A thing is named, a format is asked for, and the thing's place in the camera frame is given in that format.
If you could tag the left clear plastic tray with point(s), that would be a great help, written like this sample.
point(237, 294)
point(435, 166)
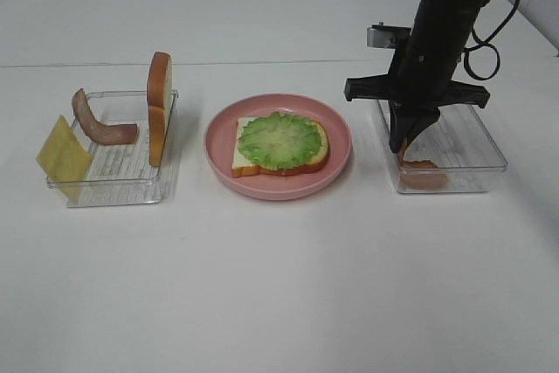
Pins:
point(121, 174)

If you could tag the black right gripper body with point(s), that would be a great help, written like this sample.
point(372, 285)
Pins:
point(421, 70)

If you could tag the clear plastic tray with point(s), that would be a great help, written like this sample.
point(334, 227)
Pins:
point(458, 143)
point(121, 174)

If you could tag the pink round plate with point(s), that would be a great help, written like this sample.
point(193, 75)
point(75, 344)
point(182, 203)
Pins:
point(220, 144)

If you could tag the red bacon strip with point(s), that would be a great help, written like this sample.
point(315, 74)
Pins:
point(423, 175)

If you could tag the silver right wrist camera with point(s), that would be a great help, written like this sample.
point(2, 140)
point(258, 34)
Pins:
point(386, 36)

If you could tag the left upright bread slice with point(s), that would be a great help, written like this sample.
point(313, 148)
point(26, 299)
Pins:
point(159, 85)

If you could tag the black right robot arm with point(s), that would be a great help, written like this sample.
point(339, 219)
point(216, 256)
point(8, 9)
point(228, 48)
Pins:
point(419, 81)

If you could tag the green lettuce leaf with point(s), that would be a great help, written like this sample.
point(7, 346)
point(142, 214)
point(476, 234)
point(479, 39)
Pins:
point(279, 139)

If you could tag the brown bacon strip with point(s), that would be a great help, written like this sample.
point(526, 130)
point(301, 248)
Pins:
point(98, 132)

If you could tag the yellow cheese slice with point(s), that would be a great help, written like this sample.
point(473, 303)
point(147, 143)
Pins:
point(62, 157)

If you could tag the right clear plastic tray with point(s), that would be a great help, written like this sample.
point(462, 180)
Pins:
point(458, 143)

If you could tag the white bread slice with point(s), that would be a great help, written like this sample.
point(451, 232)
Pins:
point(246, 165)

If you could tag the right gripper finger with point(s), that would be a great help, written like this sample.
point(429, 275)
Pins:
point(403, 126)
point(418, 121)

